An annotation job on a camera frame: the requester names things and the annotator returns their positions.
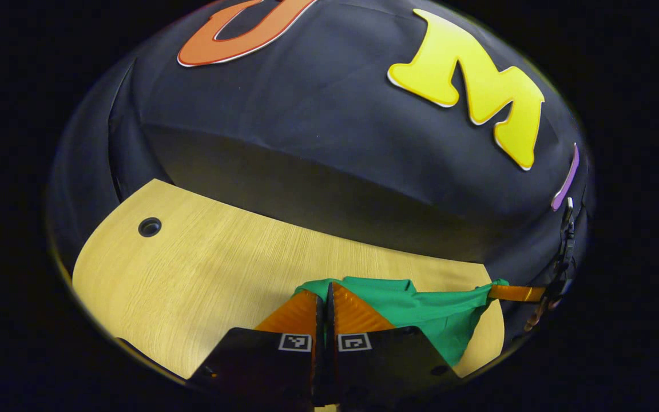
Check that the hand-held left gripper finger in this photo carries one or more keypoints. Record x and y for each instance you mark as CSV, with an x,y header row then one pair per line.
x,y
319,326
330,326

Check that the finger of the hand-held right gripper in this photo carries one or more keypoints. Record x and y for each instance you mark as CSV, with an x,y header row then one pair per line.
x,y
518,293

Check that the green T-shirt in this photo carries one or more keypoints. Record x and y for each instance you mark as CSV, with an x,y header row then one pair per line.
x,y
432,309

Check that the black round table grommet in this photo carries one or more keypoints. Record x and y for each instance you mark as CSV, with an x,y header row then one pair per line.
x,y
149,226

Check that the black backdrop cloth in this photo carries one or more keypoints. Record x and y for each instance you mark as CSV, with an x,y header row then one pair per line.
x,y
306,114

